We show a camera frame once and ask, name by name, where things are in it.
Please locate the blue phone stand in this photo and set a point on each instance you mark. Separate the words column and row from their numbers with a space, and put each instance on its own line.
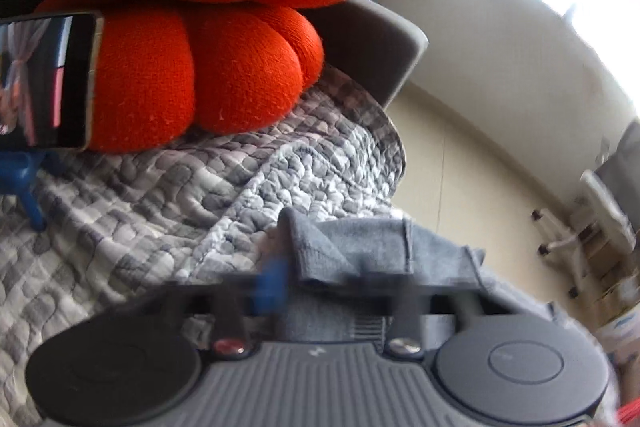
column 25, row 177

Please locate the smartphone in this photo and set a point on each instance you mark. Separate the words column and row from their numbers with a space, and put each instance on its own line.
column 45, row 77

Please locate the grey knit sweater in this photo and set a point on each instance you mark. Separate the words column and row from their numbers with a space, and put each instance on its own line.
column 370, row 247

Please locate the grey checked quilt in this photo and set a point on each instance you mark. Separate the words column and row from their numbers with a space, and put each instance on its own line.
column 175, row 207

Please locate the red basket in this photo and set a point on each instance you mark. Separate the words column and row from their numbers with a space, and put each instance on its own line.
column 631, row 414

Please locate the orange knot cushion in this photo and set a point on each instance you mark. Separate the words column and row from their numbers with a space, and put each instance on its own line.
column 225, row 7

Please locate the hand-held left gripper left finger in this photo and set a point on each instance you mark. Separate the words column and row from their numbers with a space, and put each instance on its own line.
column 269, row 289

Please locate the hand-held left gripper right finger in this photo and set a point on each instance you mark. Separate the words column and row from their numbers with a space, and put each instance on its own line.
column 406, row 307

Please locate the grey office chair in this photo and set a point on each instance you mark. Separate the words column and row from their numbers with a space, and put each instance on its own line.
column 605, row 207

